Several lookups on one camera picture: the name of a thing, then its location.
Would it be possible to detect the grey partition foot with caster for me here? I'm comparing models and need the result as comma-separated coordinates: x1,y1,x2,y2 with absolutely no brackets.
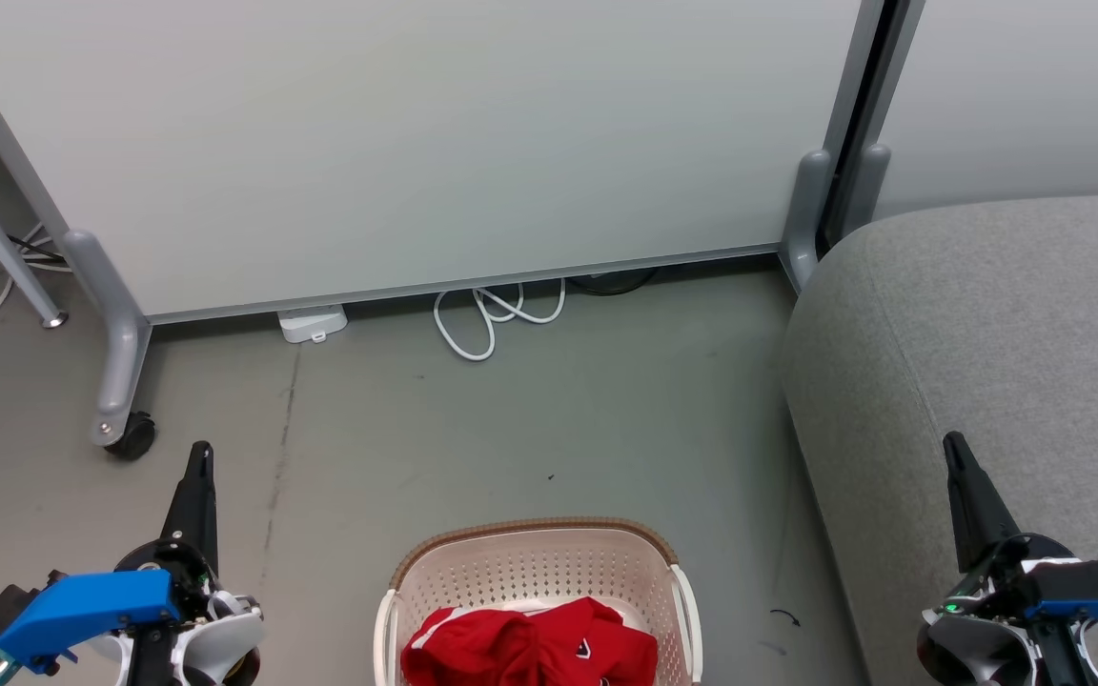
61,229,154,449

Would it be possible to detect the looped white cable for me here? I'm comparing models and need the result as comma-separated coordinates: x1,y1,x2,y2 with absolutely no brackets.
432,278,567,363

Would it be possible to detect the black caster wheel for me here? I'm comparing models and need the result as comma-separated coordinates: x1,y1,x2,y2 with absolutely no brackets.
103,412,157,462

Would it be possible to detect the narrow white partition panel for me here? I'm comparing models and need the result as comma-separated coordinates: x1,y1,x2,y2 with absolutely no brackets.
859,0,1098,225

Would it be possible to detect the white power adapter box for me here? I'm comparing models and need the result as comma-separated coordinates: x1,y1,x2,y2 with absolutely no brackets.
277,305,350,344

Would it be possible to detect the cream perforated laundry basket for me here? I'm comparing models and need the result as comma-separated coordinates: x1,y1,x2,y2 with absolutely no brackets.
373,517,704,686

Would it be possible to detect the thin black floor cable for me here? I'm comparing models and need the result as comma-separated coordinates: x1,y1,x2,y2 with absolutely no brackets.
0,233,69,315

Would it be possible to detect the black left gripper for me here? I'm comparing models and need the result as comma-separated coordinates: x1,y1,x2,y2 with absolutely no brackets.
113,440,221,625

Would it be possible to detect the plain red garment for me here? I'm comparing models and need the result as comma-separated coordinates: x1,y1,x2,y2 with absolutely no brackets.
511,595,660,686

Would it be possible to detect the large white partition panel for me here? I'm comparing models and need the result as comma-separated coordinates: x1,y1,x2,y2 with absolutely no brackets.
0,0,888,325

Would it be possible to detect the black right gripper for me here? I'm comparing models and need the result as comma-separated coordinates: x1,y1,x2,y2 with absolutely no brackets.
942,431,1084,620

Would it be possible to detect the grey fabric sofa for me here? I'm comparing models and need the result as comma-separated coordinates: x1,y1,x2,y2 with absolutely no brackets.
780,191,1098,686

